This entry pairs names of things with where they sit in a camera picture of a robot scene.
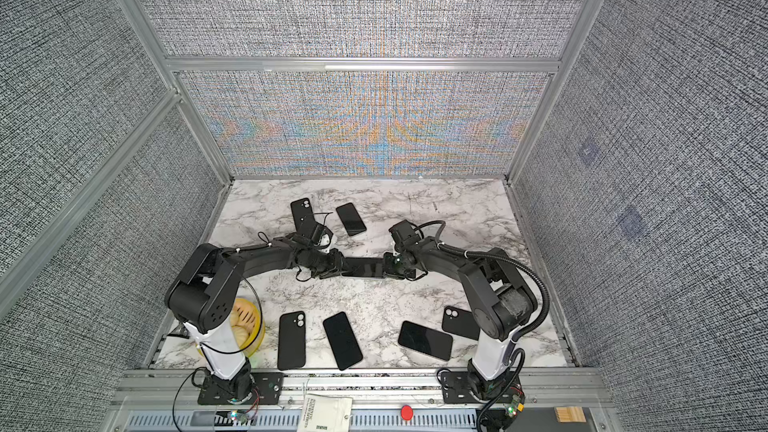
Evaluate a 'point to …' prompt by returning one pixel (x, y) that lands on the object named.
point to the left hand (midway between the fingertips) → (349, 272)
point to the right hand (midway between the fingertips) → (384, 275)
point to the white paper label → (324, 413)
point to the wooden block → (570, 414)
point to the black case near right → (460, 322)
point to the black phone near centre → (342, 340)
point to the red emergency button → (406, 412)
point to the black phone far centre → (351, 220)
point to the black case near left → (291, 341)
